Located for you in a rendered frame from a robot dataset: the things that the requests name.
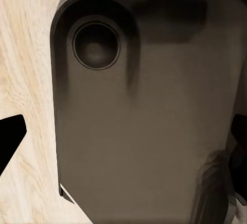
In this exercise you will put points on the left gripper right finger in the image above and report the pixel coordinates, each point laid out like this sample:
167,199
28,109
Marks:
239,130

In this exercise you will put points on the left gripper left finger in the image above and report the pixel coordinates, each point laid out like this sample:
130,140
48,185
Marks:
12,132

